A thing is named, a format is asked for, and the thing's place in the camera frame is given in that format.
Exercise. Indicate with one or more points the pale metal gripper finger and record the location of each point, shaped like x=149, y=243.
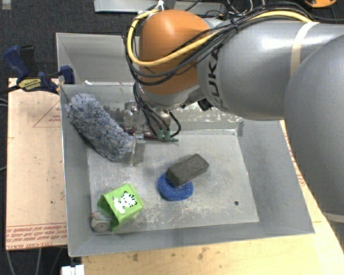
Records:
x=133, y=151
x=141, y=153

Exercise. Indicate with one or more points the blue and white fluffy duster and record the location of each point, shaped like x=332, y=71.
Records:
x=97, y=127

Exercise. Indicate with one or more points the dark grey block sponge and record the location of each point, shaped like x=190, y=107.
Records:
x=187, y=169

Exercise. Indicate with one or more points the blue round sponge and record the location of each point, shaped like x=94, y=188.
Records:
x=173, y=192

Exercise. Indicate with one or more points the green cup with zebra print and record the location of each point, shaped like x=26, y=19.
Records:
x=123, y=203

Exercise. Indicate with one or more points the grey metal bin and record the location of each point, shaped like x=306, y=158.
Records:
x=218, y=165

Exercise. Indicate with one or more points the small grey cylinder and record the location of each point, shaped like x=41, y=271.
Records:
x=99, y=223

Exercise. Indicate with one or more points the brown cardboard board red print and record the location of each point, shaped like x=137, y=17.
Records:
x=34, y=159

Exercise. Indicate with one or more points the black cylinder on white bracket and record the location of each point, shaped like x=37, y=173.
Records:
x=205, y=105

